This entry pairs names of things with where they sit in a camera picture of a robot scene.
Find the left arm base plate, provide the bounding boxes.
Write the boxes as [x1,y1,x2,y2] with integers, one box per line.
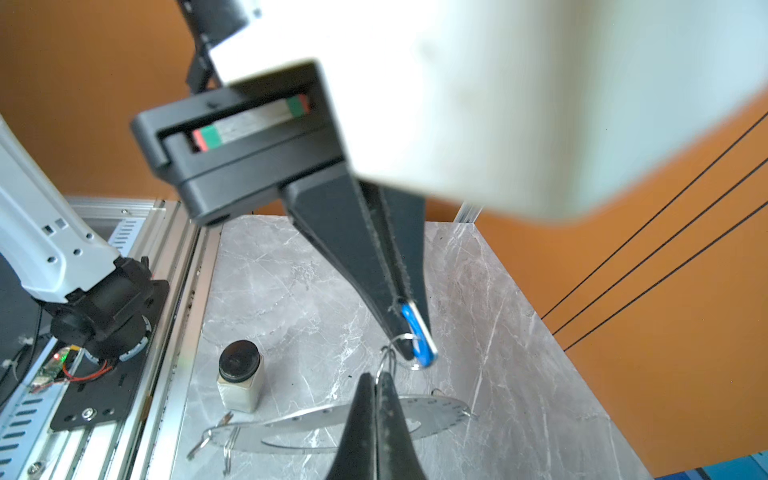
[49,280,169,432]

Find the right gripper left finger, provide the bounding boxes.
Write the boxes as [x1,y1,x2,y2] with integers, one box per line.
[326,373,376,480]

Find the left green circuit board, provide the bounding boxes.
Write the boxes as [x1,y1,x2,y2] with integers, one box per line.
[29,345,80,393]

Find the blue key tag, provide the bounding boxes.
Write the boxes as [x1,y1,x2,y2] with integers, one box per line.
[400,300,438,369]

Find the left aluminium corner post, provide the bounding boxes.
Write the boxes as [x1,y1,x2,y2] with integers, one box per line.
[453,202,483,224]

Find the small jar black lid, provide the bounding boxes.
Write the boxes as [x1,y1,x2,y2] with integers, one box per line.
[217,340,266,413]

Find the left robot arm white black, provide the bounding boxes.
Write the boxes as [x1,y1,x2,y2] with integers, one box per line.
[1,62,438,368]

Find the perforated metal ring disc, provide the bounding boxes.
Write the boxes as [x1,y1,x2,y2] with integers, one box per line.
[209,395,471,455]

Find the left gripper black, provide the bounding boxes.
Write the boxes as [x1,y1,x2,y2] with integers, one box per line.
[131,63,410,340]

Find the aluminium front rail frame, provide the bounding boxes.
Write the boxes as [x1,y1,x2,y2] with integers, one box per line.
[1,197,221,479]

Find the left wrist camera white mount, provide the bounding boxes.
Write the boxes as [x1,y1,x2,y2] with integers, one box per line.
[210,1,767,223]

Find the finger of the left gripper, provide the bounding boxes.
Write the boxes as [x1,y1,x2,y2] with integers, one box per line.
[371,185,431,333]

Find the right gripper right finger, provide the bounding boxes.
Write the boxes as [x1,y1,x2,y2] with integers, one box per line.
[376,372,426,480]

